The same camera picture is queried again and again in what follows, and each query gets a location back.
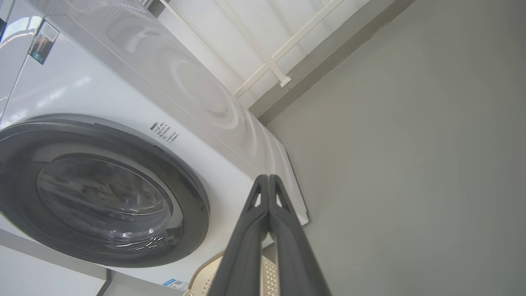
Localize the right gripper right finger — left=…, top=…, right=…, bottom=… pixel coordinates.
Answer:
left=269, top=175, right=332, bottom=296

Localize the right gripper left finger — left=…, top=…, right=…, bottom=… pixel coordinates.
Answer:
left=208, top=175, right=270, bottom=296

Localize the black round glass washer door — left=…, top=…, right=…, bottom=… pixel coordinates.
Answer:
left=0, top=114, right=210, bottom=268

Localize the white front-load washing machine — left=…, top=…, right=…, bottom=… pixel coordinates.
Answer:
left=0, top=0, right=309, bottom=292

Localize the cream perforated laundry basket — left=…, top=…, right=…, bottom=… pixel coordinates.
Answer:
left=184, top=251, right=280, bottom=296

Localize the blue energy label sticker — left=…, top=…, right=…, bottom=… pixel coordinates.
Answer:
left=162, top=279, right=189, bottom=291

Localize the dark panel sticker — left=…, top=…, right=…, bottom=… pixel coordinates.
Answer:
left=28, top=21, right=60, bottom=65

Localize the white metal frame rack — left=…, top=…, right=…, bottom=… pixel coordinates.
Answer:
left=158, top=0, right=346, bottom=99

